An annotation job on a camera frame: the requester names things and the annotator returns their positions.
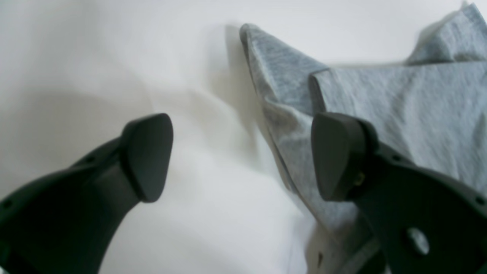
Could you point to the grey Hugging Face T-shirt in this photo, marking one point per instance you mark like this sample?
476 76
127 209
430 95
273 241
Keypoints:
431 109

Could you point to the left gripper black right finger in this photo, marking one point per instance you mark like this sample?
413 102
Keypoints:
425 222

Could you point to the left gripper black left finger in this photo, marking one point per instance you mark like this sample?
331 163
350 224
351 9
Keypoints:
63 223

